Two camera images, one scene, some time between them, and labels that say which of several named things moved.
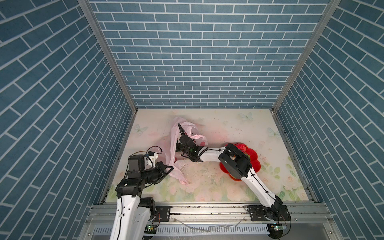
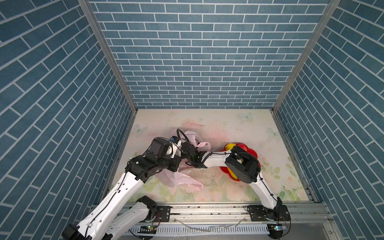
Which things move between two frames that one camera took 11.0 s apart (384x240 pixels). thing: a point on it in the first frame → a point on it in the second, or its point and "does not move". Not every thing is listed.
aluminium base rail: [215, 221] does not move
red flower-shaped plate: [255, 164] does not move
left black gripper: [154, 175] → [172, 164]
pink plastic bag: [174, 159] → [181, 176]
